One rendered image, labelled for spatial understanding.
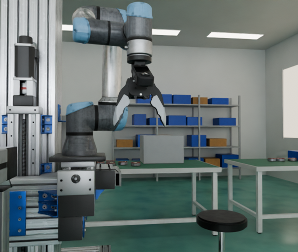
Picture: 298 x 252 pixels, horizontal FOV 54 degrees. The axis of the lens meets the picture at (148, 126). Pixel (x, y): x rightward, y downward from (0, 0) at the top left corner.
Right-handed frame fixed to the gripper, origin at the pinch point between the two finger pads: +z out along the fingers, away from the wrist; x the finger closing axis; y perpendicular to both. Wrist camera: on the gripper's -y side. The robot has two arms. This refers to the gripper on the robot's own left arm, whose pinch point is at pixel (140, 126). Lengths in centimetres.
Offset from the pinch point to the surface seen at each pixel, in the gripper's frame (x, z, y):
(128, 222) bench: -19, 97, 224
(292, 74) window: -416, -126, 510
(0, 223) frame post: 25.5, 14.9, -35.6
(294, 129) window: -416, -3, 506
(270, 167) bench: -176, 42, 216
